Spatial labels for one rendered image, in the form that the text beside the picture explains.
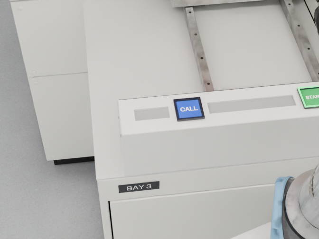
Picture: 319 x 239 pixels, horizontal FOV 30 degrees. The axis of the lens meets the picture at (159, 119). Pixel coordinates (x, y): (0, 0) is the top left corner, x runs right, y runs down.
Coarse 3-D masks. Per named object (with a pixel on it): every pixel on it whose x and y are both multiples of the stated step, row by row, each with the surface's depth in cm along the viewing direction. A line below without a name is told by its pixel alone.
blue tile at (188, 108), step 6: (180, 102) 121; (186, 102) 121; (192, 102) 121; (198, 102) 121; (180, 108) 120; (186, 108) 120; (192, 108) 120; (198, 108) 120; (180, 114) 119; (186, 114) 119; (192, 114) 119; (198, 114) 119
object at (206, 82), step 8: (184, 8) 160; (192, 8) 158; (192, 16) 156; (192, 24) 154; (192, 32) 152; (192, 40) 151; (200, 40) 150; (200, 48) 148; (200, 56) 146; (200, 64) 144; (200, 72) 144; (208, 72) 143; (200, 80) 145; (208, 80) 141; (208, 88) 139
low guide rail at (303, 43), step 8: (280, 0) 164; (288, 0) 161; (288, 8) 158; (288, 16) 158; (296, 16) 156; (296, 24) 154; (296, 32) 153; (304, 32) 152; (296, 40) 154; (304, 40) 150; (304, 48) 148; (304, 56) 149; (312, 56) 146; (312, 64) 145; (312, 72) 144; (312, 80) 145
